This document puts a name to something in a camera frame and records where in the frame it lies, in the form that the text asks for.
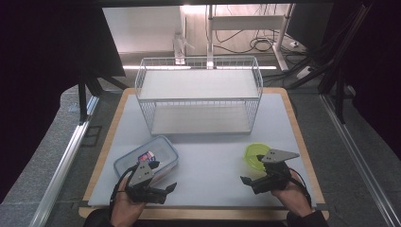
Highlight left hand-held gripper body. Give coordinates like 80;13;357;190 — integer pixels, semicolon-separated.
125;160;168;205

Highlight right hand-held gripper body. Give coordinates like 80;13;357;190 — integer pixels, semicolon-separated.
251;148;301;195

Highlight green plastic bowl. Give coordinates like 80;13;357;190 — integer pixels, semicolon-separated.
244;142;272;173

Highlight clear food container blue lid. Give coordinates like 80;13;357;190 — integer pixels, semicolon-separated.
113;135;180;185

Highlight white wire rack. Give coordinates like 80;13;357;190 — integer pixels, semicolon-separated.
134;56;264;136

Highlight person's left hand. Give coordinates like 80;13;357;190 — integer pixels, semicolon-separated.
110;178;147;227

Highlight person's right hand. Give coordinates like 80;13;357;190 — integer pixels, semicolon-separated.
270;179;313;218

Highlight grey table mat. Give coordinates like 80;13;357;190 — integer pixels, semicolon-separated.
88;93;317;208

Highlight wooden table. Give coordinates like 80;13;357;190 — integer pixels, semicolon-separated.
78;87;330;221

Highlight black metal stand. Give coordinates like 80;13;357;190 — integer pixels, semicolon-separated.
77;74;129;124
318;3;376;125

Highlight white cabinet panel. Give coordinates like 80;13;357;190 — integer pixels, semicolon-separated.
102;7;183;54

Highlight dark monitor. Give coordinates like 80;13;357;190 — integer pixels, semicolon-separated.
285;3;335;51

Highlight dark curtain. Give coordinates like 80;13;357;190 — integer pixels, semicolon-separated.
334;0;401;159
0;0;126;202

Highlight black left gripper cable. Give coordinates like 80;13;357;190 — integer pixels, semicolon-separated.
108;164;140;218

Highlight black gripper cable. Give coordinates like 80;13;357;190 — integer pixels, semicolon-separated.
288;168;313;207
108;164;140;218

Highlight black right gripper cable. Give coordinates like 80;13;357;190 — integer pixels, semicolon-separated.
288;168;313;207

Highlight aluminium rail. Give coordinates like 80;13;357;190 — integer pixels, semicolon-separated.
320;94;401;227
29;96;100;227

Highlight black floor cables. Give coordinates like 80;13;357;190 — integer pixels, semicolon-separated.
214;29;287;55

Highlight white desk frame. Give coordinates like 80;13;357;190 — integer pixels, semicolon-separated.
206;3;296;72

